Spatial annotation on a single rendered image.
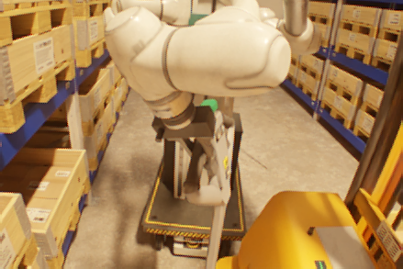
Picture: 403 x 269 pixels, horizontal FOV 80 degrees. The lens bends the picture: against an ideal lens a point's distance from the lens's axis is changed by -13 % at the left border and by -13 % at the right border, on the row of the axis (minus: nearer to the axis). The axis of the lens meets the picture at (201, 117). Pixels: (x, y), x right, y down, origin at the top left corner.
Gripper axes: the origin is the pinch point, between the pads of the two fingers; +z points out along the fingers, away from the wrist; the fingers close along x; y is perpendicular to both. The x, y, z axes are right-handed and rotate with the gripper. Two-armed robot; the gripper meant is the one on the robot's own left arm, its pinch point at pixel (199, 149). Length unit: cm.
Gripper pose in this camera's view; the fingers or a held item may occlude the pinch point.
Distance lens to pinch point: 68.5
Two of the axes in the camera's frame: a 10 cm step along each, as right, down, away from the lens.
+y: -1.8, 7.8, -6.0
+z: 3.2, 6.2, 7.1
